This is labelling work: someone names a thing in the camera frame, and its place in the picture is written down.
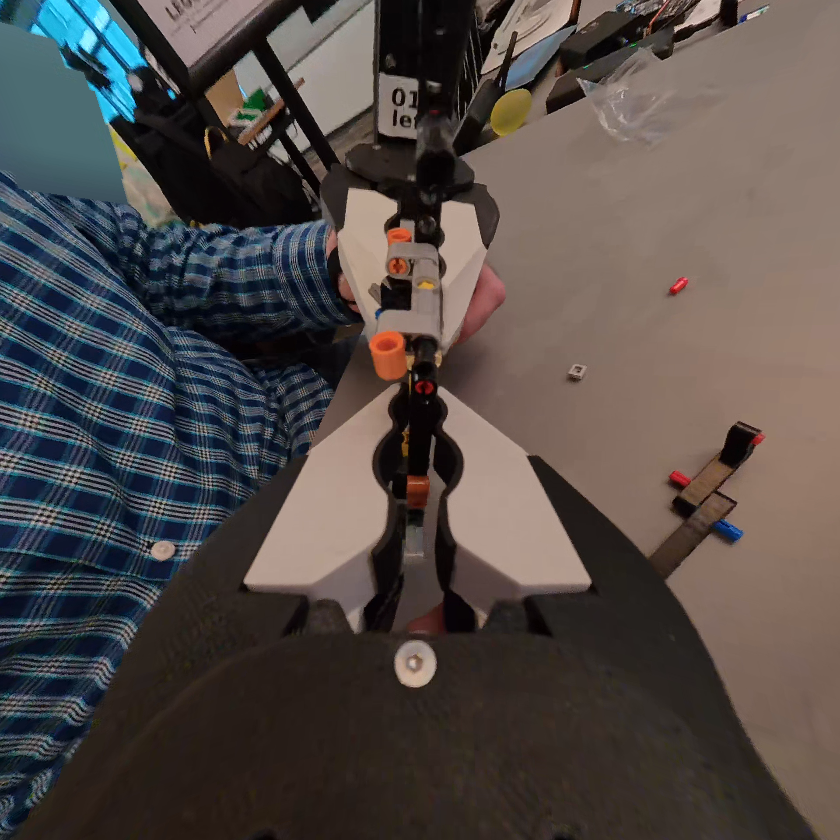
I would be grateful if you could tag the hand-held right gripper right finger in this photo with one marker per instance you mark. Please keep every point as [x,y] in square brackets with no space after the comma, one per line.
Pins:
[518,525]

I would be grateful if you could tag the black walkie-talkie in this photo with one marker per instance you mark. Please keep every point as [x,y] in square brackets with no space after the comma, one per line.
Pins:
[476,111]

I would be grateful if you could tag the framed marker sign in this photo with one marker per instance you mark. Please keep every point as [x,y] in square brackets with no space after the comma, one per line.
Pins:
[216,19]

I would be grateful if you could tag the black lego chassis build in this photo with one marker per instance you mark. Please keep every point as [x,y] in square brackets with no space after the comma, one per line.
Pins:
[420,315]

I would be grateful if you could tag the yellow translucent ball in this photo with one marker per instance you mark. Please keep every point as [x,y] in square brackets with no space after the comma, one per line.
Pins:
[512,111]

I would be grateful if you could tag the black backpack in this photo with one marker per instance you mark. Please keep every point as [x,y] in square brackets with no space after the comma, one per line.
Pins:
[229,184]

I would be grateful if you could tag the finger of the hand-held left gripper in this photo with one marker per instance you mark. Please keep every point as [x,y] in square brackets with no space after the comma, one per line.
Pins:
[364,249]
[463,262]

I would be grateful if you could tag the person's plaid shirt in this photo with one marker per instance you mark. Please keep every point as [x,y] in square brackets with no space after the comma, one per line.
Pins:
[98,426]

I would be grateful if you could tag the small red lego piece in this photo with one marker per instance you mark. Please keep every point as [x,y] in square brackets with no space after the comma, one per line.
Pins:
[678,286]

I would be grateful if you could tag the black lego side beam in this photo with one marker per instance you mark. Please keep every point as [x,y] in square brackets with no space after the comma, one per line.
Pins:
[702,485]

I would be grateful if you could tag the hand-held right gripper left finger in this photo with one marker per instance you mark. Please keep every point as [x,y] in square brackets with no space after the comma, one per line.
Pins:
[315,525]

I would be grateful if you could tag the small grey lego piece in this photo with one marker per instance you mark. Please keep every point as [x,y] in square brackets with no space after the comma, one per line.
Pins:
[576,372]

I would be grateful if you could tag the black box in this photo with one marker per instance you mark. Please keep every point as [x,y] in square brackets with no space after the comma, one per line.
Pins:
[610,33]

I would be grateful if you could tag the wooden side table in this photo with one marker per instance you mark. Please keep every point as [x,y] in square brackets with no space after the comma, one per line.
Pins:
[262,118]

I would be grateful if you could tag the person's left hand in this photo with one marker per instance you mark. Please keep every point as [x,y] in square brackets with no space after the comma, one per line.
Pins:
[489,302]

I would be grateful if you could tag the person's left forearm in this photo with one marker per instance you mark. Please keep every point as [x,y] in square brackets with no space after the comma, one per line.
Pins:
[249,275]

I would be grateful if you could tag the crumpled clear plastic bag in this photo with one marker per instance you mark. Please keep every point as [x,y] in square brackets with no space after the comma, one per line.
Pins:
[636,98]

